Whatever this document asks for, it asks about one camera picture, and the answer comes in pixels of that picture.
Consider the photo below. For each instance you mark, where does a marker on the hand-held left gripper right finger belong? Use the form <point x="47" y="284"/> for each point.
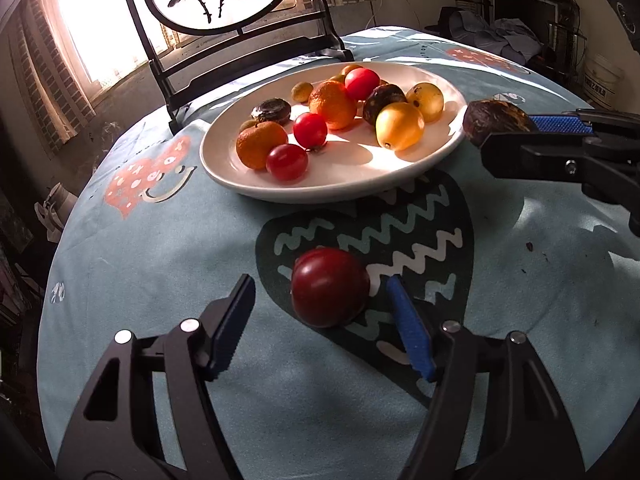
<point x="410" y="330"/>

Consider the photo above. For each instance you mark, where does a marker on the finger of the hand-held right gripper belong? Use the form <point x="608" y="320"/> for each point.
<point x="530" y="157"/>
<point x="560" y="124"/>

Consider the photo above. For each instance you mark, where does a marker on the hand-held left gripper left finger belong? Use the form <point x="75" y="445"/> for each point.
<point x="232" y="325"/>

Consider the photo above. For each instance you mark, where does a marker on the dark wrinkled passion fruit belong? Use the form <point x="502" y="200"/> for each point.
<point x="492" y="117"/>
<point x="384" y="100"/>
<point x="271" y="111"/>

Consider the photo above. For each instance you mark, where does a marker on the yellow spotted fruit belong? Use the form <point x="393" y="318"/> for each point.
<point x="426" y="100"/>

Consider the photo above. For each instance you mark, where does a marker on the large smooth orange fruit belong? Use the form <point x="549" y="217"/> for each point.
<point x="400" y="126"/>

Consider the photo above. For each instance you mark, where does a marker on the white oval plate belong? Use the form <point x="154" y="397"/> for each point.
<point x="350" y="170"/>

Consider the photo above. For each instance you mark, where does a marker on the orange tangerine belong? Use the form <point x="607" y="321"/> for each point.
<point x="260" y="147"/>

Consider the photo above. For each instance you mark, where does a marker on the red cherry tomato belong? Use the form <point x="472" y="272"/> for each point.
<point x="310" y="131"/>
<point x="286" y="162"/>
<point x="361" y="84"/>

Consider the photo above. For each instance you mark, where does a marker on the small green fruit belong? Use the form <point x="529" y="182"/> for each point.
<point x="247" y="124"/>

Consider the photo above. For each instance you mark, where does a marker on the small yellow-brown fruit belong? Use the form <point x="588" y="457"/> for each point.
<point x="337" y="79"/>

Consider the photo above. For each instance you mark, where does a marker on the white bucket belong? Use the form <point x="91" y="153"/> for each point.
<point x="602" y="80"/>

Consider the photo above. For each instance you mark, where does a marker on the printed blue tablecloth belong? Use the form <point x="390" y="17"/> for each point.
<point x="175" y="260"/>

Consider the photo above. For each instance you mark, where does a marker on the pile of clothes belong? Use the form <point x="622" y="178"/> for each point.
<point x="500" y="35"/>

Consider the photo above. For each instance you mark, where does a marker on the black monitor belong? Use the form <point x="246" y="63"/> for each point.
<point x="520" y="5"/>

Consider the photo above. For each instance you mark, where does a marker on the black speaker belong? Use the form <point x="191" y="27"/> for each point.
<point x="625" y="10"/>

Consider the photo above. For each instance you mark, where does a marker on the small orange kumquat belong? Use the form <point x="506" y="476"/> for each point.
<point x="351" y="68"/>

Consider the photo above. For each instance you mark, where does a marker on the round orange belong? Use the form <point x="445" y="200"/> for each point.
<point x="332" y="105"/>

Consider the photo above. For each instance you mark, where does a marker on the white plastic container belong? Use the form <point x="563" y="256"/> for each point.
<point x="52" y="207"/>

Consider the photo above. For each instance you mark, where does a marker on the small yellow-green citrus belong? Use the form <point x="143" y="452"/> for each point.
<point x="302" y="92"/>

